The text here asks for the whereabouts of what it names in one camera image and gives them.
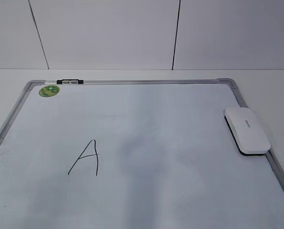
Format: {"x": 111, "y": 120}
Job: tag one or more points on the white whiteboard eraser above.
{"x": 248, "y": 133}

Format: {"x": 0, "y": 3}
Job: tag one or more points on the round green magnet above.
{"x": 49, "y": 91}

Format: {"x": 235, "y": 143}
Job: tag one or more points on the white whiteboard with grey frame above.
{"x": 133, "y": 155}

